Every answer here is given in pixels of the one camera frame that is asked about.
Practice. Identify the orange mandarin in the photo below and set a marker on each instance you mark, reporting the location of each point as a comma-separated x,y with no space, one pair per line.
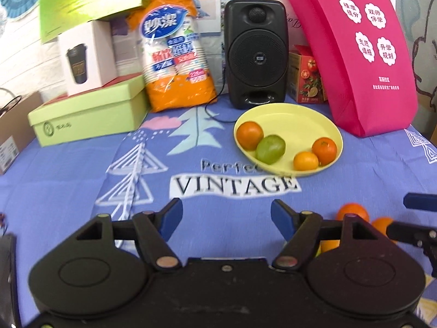
250,135
325,150
353,210
329,245
382,224

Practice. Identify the pink tote bag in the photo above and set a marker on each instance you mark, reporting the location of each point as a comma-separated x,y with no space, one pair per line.
355,75

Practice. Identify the orange paper cup pack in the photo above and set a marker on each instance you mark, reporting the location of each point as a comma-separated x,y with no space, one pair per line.
174,58

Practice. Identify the black flat object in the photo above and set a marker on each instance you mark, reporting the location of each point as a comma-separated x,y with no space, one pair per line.
6,280

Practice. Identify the yellow plate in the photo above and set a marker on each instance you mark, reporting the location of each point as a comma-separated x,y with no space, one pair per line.
290,123

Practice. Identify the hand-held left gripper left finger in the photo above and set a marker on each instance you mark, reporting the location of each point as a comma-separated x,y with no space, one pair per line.
172,217

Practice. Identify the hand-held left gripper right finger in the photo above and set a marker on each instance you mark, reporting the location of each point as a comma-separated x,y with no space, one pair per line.
280,216

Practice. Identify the light green lidded box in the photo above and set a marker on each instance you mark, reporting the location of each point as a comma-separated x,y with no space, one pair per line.
88,116

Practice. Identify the black speaker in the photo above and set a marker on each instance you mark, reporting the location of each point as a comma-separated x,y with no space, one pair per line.
256,54

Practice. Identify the white cup picture box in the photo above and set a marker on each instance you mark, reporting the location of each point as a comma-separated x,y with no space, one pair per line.
85,58

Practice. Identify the white gift bag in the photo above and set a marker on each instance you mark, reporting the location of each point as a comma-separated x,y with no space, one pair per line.
297,24

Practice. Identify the green citrus fruit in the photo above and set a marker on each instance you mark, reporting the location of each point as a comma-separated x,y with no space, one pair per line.
270,148

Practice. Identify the brown cardboard box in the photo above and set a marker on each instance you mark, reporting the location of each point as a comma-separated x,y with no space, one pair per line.
17,133

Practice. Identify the red tomato juice carton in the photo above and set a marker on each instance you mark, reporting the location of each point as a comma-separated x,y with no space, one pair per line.
305,75

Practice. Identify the small yellow-orange mandarin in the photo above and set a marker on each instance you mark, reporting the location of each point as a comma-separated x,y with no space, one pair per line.
305,161

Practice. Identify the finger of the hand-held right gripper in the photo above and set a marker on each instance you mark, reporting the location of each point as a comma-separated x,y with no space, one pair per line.
420,201
406,230

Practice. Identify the blue printed tablecloth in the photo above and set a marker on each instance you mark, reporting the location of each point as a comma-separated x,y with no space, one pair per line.
68,184

